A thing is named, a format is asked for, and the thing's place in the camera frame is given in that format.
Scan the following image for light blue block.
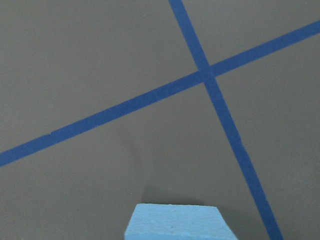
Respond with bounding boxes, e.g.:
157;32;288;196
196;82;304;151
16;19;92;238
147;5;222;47
124;203;237;240

